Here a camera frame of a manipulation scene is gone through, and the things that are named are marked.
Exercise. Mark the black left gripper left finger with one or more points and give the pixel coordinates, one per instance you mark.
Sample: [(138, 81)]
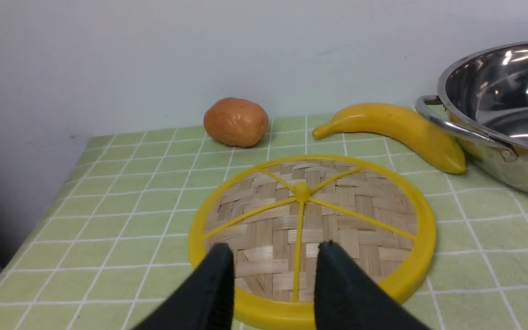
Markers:
[(204, 301)]

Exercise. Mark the brown potato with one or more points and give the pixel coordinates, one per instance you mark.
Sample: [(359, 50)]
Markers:
[(236, 122)]

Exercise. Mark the green checkered tablecloth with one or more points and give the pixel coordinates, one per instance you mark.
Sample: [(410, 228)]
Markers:
[(114, 241)]

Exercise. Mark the yellow banana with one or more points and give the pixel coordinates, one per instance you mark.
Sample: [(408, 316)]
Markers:
[(403, 124)]

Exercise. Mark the yellow bamboo steamer basket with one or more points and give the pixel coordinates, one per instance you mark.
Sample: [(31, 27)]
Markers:
[(274, 215)]

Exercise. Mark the stainless steel pot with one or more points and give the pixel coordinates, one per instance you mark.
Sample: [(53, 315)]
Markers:
[(482, 100)]

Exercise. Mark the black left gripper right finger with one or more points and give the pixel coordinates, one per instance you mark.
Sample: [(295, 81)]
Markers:
[(345, 298)]

